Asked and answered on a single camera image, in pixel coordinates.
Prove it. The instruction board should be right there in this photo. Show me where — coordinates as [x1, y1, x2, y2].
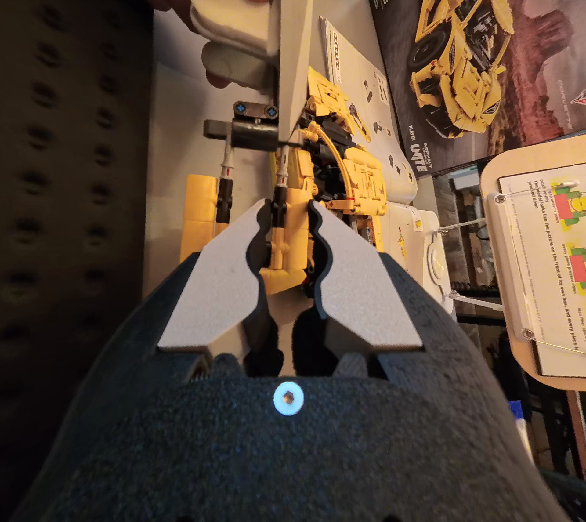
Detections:
[480, 134, 586, 391]

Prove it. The toy car set box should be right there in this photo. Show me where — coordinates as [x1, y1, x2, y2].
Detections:
[368, 0, 586, 179]

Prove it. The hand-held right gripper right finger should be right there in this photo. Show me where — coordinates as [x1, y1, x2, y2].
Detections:
[308, 200, 424, 369]

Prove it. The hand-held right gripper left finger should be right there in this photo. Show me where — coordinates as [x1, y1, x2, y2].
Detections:
[157, 198, 277, 376]

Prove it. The open instruction booklet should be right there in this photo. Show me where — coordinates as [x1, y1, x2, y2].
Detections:
[318, 16, 419, 207]

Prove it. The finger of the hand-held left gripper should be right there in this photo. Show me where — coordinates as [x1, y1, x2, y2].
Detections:
[275, 0, 315, 152]

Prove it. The yellow toy brick car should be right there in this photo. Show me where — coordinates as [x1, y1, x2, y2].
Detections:
[298, 66, 390, 298]

